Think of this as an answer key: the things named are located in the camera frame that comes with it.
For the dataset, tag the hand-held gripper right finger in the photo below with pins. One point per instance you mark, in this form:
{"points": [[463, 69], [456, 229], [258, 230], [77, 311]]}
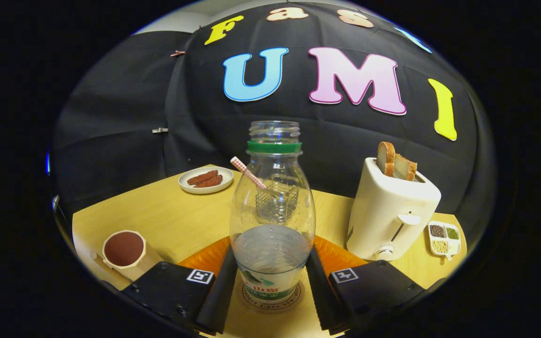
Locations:
{"points": [[320, 295]]}

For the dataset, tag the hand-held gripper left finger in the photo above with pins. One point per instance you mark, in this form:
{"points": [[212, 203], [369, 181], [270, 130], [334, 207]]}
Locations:
{"points": [[219, 300]]}

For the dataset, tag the black backdrop cloth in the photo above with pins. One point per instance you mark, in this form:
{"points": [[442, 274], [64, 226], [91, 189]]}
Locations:
{"points": [[120, 112]]}

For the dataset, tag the white round plate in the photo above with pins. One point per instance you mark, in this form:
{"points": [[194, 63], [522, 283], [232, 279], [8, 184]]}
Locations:
{"points": [[186, 185]]}

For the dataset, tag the wooden table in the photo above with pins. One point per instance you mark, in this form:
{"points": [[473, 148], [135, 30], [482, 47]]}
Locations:
{"points": [[181, 220]]}

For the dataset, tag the red-brown meat piece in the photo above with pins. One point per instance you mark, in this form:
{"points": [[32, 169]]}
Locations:
{"points": [[202, 177], [210, 182]]}

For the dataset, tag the toast slice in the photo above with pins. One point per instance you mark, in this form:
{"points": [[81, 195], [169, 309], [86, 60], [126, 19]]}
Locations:
{"points": [[386, 157], [406, 168]]}

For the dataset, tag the silver clip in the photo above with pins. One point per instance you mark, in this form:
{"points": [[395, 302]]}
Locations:
{"points": [[160, 130]]}

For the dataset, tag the white toaster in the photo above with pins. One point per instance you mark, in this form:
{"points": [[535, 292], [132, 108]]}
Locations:
{"points": [[378, 211]]}

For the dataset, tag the round cork coaster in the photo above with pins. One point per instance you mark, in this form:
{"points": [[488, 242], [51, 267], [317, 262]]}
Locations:
{"points": [[270, 305]]}

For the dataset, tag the copper clip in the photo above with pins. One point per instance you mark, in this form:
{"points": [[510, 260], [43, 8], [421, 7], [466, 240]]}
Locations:
{"points": [[178, 53]]}

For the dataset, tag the clear plastic juice bottle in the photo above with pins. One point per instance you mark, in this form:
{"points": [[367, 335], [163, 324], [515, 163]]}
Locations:
{"points": [[273, 253]]}

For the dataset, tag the white compartment dish with seeds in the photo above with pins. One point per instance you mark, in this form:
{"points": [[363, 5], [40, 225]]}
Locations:
{"points": [[444, 239]]}

